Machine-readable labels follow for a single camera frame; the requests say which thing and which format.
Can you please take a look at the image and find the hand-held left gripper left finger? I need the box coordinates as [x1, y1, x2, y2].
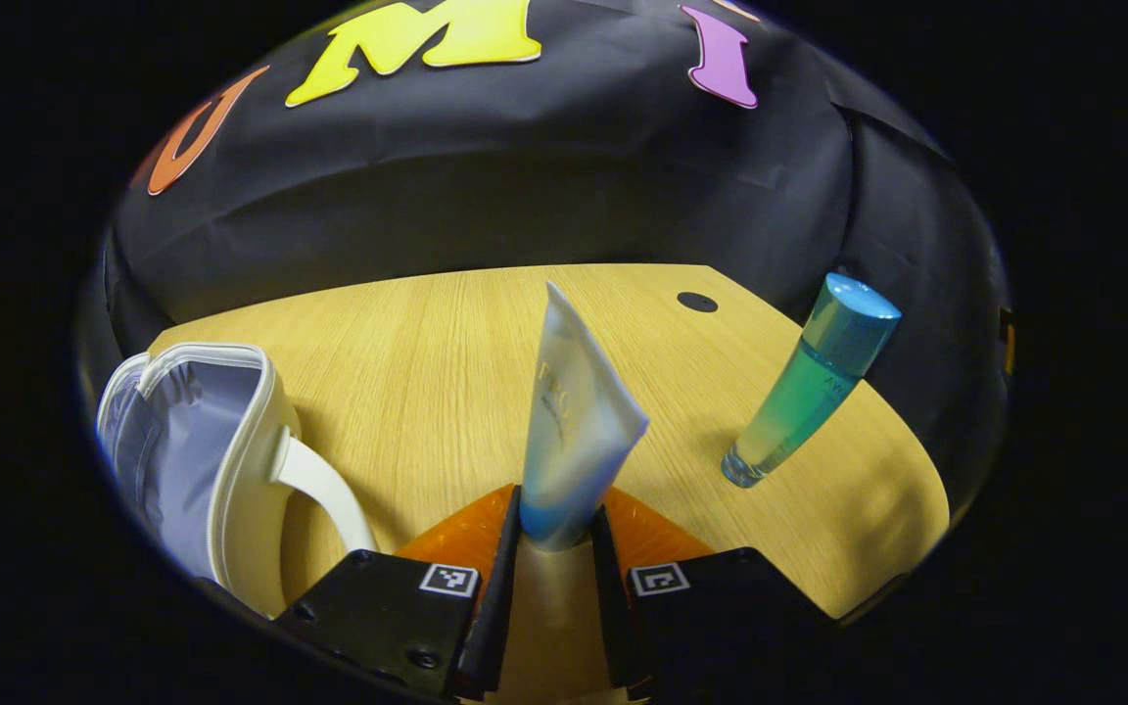
[275, 483, 524, 701]

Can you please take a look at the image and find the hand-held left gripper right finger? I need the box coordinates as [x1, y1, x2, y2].
[590, 487, 844, 701]

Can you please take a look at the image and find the white and blue tube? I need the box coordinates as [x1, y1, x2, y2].
[518, 281, 650, 554]

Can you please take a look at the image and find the teal bottle with blue cap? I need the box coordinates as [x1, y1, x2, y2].
[721, 272, 903, 489]

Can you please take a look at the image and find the white suitcase with grey lining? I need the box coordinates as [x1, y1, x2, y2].
[96, 341, 379, 620]

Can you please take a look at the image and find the black backdrop cloth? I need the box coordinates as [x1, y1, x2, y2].
[74, 0, 1015, 530]

